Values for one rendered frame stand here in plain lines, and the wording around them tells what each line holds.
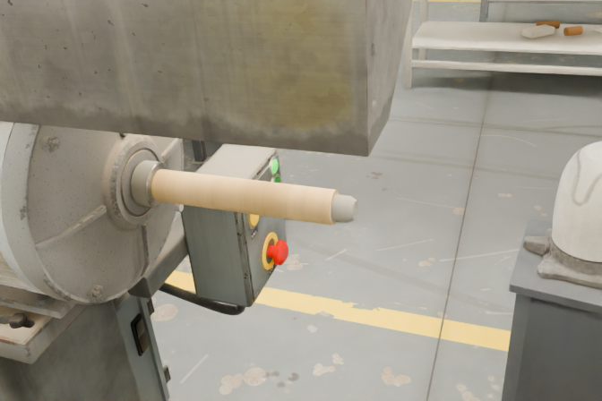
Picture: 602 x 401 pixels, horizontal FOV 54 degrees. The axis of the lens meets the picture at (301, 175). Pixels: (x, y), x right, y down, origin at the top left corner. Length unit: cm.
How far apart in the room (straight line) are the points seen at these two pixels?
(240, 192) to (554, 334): 100
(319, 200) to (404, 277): 195
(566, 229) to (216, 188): 92
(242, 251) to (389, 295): 154
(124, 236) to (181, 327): 172
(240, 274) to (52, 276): 38
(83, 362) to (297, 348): 136
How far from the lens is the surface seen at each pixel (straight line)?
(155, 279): 86
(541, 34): 447
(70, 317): 71
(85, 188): 57
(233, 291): 92
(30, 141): 53
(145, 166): 59
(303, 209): 52
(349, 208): 52
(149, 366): 111
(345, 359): 212
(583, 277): 138
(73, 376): 88
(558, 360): 147
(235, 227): 85
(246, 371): 212
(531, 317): 141
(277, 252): 93
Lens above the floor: 153
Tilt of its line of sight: 29 degrees down
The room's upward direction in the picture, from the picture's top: 4 degrees counter-clockwise
